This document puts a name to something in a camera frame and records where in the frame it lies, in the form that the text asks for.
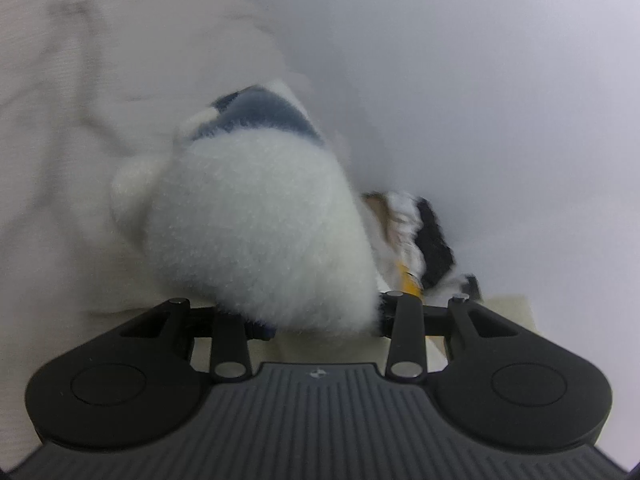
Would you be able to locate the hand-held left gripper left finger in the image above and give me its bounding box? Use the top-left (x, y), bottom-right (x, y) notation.
top-left (122, 299), bottom-right (277, 382)

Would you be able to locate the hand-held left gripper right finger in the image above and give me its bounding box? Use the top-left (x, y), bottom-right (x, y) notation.
top-left (377, 289), bottom-right (519, 382)

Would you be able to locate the white blue grey fuzzy sweater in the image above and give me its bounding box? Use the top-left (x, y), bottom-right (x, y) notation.
top-left (109, 84), bottom-right (382, 337)

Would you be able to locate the white crumpled cloth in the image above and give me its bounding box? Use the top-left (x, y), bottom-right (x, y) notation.
top-left (375, 191), bottom-right (427, 273)

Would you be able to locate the beige bed sheet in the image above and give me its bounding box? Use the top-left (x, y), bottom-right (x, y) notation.
top-left (0, 0), bottom-right (321, 326)

